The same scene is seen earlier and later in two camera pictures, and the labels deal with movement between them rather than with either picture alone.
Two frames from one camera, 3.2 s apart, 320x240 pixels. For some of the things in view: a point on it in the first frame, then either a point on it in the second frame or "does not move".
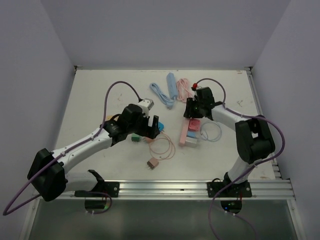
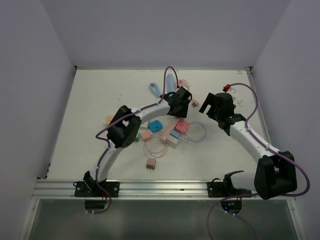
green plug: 135,137 does not move
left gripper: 150,132 to 183,113
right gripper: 189,112 to 210,100
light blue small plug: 191,133 to 175,133
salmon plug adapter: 194,87 to 226,87
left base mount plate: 112,188 does not move
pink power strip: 184,130 to 163,138
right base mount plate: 243,190 does not move
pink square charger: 194,125 to 182,126
